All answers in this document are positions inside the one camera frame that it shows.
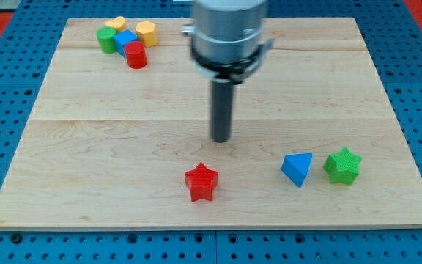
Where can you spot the yellow hexagon block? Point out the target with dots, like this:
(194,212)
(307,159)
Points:
(147,33)

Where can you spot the red cylinder block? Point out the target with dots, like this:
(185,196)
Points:
(135,55)

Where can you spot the blue cube block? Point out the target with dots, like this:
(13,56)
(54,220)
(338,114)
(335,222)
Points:
(122,39)

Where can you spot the yellow heart block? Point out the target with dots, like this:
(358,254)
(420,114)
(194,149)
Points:
(119,24)

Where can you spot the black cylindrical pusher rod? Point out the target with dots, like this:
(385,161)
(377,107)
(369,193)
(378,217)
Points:
(222,93)

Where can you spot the red star block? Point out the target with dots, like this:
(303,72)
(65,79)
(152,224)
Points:
(201,182)

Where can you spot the green star block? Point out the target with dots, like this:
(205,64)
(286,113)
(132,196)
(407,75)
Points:
(343,166)

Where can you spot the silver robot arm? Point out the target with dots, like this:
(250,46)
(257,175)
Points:
(226,47)

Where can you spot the green cylinder block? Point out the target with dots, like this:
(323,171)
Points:
(105,37)

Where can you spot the blue triangle block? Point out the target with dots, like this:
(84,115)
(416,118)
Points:
(296,167)

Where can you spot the wooden board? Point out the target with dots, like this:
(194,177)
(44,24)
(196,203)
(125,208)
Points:
(106,147)

